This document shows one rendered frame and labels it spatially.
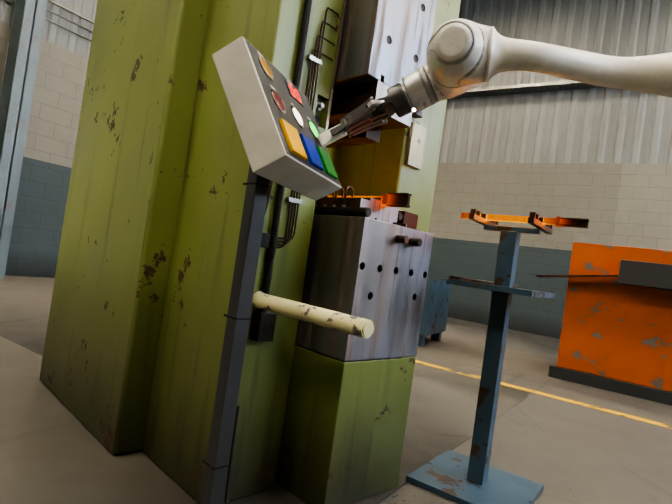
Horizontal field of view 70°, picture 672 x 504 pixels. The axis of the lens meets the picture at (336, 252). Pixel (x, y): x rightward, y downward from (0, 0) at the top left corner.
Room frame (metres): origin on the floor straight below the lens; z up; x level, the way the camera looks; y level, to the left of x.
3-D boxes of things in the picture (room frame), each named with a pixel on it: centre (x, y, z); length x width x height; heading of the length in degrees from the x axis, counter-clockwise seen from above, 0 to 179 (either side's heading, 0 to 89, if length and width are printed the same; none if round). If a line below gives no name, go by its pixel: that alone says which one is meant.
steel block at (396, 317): (1.79, -0.01, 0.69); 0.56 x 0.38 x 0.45; 45
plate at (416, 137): (1.91, -0.26, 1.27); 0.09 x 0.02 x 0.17; 135
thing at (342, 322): (1.28, 0.05, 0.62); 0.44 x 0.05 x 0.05; 45
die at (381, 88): (1.74, 0.02, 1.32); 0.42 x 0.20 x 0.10; 45
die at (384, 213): (1.74, 0.02, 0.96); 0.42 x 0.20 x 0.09; 45
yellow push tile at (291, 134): (1.00, 0.13, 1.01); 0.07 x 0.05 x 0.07; 160
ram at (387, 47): (1.77, -0.01, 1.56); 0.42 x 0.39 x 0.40; 45
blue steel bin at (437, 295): (5.64, -0.71, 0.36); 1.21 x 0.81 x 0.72; 62
